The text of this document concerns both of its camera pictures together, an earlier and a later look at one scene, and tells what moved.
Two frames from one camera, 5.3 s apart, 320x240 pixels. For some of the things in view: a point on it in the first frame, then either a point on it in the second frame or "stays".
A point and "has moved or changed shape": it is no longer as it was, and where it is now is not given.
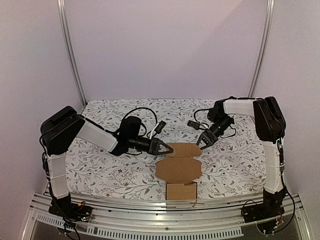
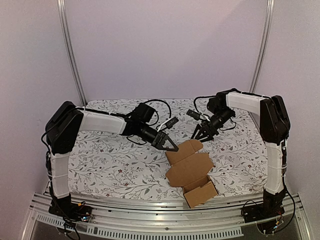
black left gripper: x=154 y=147 → x=160 y=145
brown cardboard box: x=179 y=171 has moved or changed shape
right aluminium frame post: x=270 y=13 stays
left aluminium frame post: x=64 y=24 stays
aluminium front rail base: x=218 y=219 stays
